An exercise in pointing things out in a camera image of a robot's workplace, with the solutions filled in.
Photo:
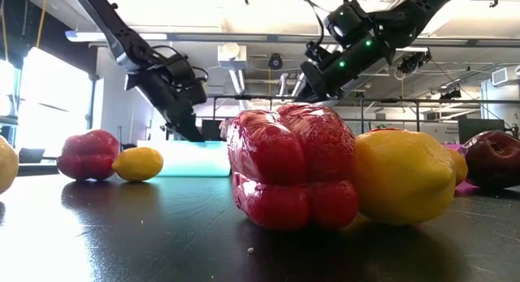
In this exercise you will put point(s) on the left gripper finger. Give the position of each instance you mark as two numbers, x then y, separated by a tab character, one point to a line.
174	121
189	123

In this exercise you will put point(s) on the teal plastic basket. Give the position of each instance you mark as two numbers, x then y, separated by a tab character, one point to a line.
195	162

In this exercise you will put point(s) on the yellow lemon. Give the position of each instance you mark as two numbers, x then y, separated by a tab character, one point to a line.
402	180
460	168
138	165
7	166

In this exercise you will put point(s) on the red bell pepper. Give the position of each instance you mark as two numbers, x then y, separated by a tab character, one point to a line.
87	156
284	172

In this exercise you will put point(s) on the dark red apple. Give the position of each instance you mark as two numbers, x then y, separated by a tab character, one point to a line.
493	162

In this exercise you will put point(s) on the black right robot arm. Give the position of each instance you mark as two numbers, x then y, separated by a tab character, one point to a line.
414	14

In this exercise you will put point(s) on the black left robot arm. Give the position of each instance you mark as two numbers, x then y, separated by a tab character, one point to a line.
109	30

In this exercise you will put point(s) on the black background monitor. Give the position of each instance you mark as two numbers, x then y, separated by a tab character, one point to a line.
481	129
212	129

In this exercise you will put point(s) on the black metal railing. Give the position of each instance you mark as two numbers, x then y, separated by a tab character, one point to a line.
382	100

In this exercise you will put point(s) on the black ceiling spotlight cluster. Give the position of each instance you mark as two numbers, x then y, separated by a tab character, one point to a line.
412	63

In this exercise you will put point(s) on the black round ceiling device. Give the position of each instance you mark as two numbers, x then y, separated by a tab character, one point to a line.
275	62

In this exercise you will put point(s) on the white ceiling box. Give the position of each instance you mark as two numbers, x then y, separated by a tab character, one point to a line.
231	56

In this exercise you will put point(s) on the large bright window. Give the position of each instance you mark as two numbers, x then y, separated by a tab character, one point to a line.
53	103

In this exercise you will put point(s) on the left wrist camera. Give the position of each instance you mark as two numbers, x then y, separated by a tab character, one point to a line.
195	92

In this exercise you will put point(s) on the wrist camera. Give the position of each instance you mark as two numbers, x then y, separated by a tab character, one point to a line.
195	92
316	51

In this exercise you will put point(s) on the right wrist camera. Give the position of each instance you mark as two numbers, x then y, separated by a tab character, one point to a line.
316	51

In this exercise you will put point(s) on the long ceiling light rail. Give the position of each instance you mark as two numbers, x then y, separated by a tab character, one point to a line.
243	37

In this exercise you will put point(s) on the white wall vent unit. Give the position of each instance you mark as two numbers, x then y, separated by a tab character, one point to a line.
505	76

